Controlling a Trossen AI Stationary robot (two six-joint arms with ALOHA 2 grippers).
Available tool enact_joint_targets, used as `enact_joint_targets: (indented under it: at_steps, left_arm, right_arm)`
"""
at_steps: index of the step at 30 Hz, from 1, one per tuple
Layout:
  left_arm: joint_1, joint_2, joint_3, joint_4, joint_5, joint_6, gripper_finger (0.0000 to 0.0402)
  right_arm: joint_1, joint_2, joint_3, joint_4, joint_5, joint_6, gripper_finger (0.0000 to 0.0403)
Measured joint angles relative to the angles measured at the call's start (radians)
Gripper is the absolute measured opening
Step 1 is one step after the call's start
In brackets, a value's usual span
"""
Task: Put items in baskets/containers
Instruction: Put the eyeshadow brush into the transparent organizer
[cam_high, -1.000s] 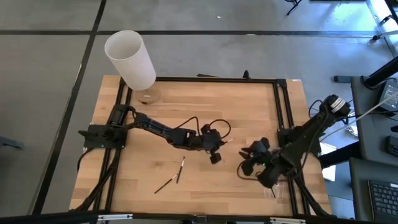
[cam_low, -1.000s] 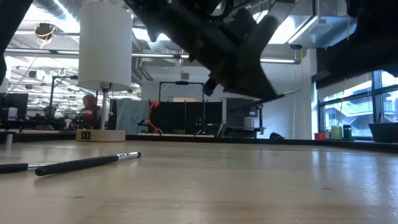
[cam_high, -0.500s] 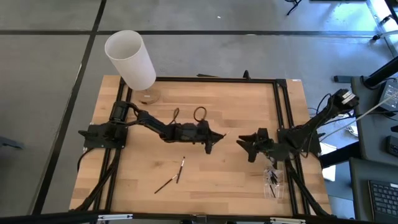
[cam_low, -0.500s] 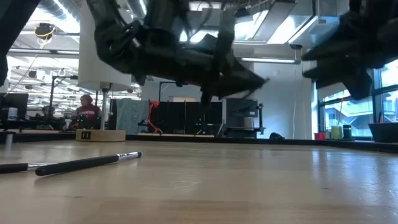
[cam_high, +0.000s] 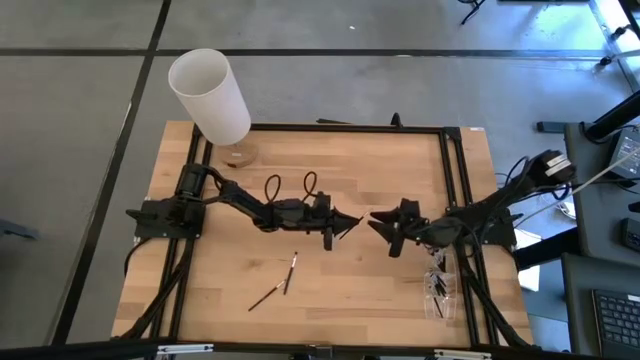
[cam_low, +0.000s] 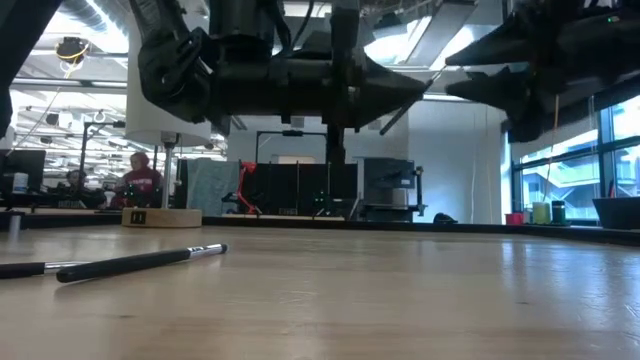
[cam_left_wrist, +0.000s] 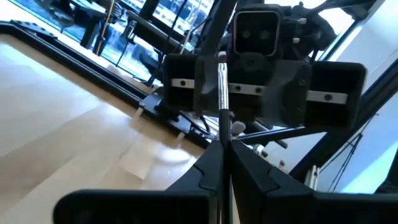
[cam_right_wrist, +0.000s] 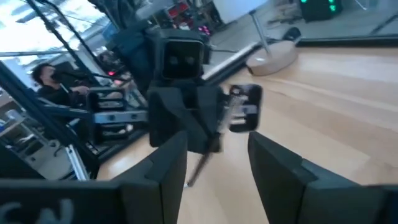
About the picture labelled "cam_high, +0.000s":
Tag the silver metal bracket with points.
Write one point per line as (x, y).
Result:
(185, 349)
(462, 355)

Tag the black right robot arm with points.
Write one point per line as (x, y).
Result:
(480, 220)

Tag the black laptop keyboard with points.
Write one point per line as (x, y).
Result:
(620, 320)

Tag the black floor bar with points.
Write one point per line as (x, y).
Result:
(550, 127)

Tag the small black device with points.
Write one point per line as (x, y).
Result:
(631, 234)

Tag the black aluminium table frame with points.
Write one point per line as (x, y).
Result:
(350, 128)

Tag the clear plastic container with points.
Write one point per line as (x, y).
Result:
(450, 305)

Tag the grey desk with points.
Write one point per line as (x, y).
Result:
(580, 310)
(595, 215)

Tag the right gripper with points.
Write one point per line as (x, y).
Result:
(410, 225)

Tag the white shade wooden table lamp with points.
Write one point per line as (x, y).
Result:
(210, 100)

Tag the black crossbeam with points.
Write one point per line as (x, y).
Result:
(75, 350)

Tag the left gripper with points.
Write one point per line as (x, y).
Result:
(320, 217)

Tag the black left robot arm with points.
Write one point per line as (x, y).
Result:
(240, 200)

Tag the white paper sheet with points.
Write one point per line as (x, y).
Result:
(530, 280)

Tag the black camera mount knob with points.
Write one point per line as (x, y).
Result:
(396, 121)

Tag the black chair base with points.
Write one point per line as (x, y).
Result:
(472, 10)

